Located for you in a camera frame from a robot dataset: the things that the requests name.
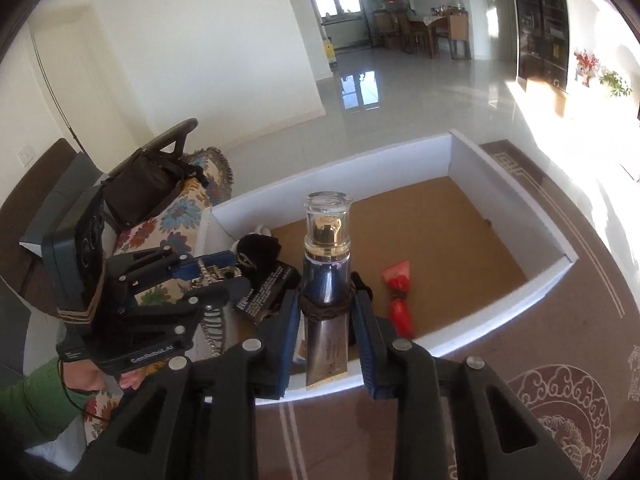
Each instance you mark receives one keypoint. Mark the person's left forearm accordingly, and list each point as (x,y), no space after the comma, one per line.
(35,410)

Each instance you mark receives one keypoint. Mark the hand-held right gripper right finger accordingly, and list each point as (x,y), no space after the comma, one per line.
(367,350)

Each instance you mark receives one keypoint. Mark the wooden dining table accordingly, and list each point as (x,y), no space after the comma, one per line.
(435,27)

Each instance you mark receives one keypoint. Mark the red flower plant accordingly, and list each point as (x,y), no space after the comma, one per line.
(586,62)

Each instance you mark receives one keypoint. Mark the wooden dining chair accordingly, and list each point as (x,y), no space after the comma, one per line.
(392,30)

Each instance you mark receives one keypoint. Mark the silver rhinestone hair clip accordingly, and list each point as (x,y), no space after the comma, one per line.
(212,332)

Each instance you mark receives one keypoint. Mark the black knit cloth white trim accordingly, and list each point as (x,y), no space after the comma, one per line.
(257,250)

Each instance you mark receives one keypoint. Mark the floral chair cover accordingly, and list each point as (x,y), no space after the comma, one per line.
(175,210)

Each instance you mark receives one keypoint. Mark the person's left hand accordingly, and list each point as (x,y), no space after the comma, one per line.
(85,377)

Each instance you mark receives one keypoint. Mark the black curved chair back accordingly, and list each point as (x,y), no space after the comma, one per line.
(165,135)

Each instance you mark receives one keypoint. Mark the small wooden cabinet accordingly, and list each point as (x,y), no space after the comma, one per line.
(459,35)

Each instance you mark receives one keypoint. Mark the red candy packet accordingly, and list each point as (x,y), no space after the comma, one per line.
(400,315)

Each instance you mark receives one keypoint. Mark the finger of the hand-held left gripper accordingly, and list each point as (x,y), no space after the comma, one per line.
(200,266)
(200,302)

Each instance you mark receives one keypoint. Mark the black box with white text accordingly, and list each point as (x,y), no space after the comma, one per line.
(265,290)

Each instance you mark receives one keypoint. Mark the yellow green carton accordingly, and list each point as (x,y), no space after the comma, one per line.
(330,55)

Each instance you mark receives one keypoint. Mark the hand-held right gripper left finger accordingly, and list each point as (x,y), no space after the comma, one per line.
(287,350)

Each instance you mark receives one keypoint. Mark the dark display cabinet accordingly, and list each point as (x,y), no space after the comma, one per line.
(542,20)

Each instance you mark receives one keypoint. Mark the white wall socket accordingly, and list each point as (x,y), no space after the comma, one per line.
(28,156)

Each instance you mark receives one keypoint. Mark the grey cushion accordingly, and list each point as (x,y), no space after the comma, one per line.
(60,195)

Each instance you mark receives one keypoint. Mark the black bag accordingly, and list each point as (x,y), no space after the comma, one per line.
(140,190)

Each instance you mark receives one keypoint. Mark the white cardboard box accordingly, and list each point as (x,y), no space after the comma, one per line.
(500,200)

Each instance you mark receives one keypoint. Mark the green potted plant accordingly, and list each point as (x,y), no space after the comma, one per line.
(615,84)

